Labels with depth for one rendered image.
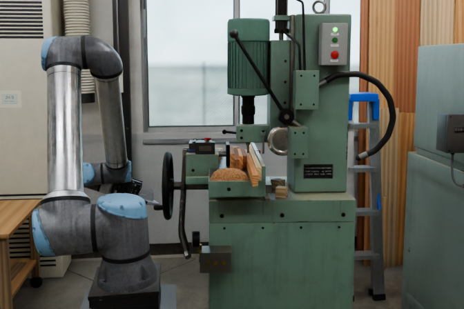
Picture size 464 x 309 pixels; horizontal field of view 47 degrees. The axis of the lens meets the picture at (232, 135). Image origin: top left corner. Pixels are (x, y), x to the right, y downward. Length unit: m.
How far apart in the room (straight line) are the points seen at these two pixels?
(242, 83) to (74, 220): 0.88
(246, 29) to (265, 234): 0.81
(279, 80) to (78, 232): 1.00
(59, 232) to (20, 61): 1.85
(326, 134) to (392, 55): 1.60
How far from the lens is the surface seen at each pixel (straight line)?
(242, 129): 2.22
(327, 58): 2.11
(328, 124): 2.19
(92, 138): 3.64
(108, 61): 1.91
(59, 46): 1.90
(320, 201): 2.13
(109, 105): 2.01
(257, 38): 2.16
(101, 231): 1.67
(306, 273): 2.21
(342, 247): 2.20
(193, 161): 2.18
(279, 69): 2.18
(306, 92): 2.08
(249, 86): 2.15
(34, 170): 3.44
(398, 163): 3.64
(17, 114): 3.41
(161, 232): 3.75
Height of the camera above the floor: 1.33
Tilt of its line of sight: 8 degrees down
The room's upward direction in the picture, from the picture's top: straight up
